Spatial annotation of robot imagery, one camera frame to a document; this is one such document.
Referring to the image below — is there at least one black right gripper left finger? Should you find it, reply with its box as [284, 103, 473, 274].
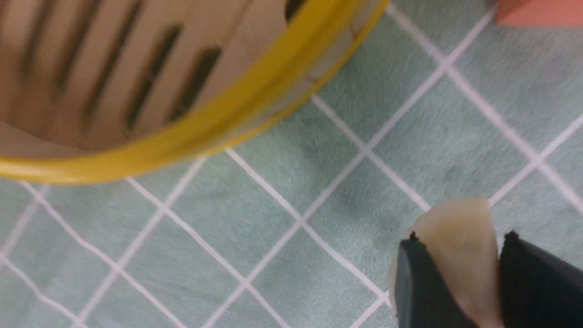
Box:
[395, 232, 477, 328]

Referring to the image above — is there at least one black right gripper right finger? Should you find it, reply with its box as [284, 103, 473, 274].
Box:
[500, 231, 583, 328]

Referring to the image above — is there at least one beige dumpling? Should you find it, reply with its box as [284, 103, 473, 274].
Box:
[388, 198, 504, 328]

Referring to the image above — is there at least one bamboo steamer tray yellow rim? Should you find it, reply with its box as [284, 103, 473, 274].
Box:
[0, 0, 388, 184]

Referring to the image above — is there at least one green checkered tablecloth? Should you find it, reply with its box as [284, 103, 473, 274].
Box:
[1, 0, 583, 328]

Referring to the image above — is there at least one orange foam cube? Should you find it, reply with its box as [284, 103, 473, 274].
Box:
[496, 0, 583, 27]

